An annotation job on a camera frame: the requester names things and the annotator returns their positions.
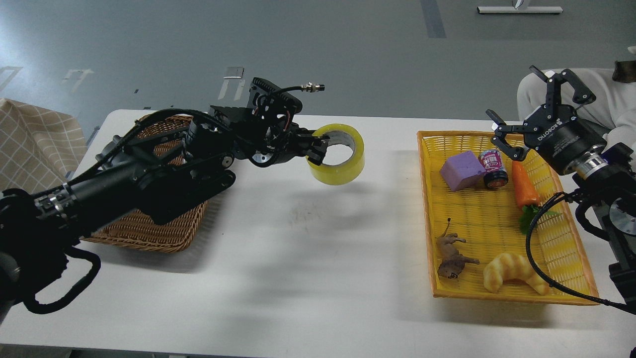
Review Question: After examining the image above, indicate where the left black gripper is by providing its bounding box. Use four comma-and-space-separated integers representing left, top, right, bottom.
248, 125, 331, 168

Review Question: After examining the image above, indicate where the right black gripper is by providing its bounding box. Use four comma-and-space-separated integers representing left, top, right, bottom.
486, 66, 608, 176

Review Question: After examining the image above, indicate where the yellow tape roll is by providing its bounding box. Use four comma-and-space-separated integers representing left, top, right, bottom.
305, 124, 365, 185

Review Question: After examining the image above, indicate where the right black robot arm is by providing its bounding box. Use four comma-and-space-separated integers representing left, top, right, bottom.
486, 66, 636, 314

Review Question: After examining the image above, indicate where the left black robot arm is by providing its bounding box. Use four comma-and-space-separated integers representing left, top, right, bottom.
1, 78, 328, 318

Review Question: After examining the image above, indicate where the small pink labelled jar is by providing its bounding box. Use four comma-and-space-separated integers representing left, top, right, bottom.
478, 149, 509, 189

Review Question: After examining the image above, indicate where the seated person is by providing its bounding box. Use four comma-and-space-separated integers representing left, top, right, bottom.
516, 59, 636, 150

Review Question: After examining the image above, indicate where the purple foam block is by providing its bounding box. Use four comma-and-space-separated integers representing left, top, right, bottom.
439, 151, 486, 192

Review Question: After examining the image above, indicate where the orange toy carrot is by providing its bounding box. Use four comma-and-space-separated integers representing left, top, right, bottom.
511, 161, 543, 236

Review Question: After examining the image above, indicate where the white floor stand base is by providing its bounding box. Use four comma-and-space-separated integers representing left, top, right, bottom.
477, 0, 563, 14

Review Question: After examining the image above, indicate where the yellow plastic basket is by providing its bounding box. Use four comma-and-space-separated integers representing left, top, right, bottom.
416, 131, 598, 305

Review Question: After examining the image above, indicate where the toy croissant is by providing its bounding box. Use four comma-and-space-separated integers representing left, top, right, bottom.
483, 253, 551, 295

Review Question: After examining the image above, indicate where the brown wicker basket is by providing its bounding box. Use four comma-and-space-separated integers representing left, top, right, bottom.
82, 114, 209, 253

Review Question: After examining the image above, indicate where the brown toy lion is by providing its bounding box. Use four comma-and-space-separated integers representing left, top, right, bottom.
435, 217, 480, 279

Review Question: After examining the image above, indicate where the beige checkered cloth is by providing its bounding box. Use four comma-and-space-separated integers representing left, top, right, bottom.
0, 98, 87, 193

